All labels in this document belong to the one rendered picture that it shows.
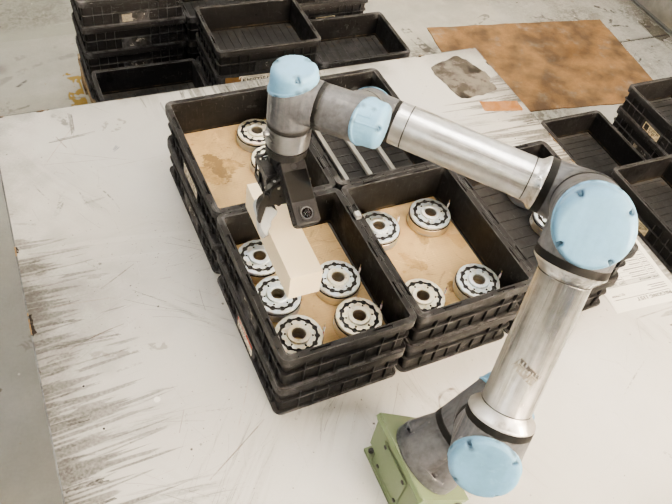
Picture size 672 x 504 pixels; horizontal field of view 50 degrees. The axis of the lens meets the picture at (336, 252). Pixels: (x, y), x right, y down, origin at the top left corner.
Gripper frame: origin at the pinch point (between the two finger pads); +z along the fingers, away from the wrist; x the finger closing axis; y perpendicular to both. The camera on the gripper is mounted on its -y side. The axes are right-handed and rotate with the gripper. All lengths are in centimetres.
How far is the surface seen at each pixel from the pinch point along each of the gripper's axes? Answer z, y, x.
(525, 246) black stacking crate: 27, 0, -66
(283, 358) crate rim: 16.5, -16.5, 4.7
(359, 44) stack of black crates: 71, 149, -95
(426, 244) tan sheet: 27, 8, -42
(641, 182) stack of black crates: 72, 44, -165
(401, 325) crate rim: 16.6, -16.7, -20.4
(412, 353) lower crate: 32.4, -15.4, -27.4
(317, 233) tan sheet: 26.4, 18.9, -17.8
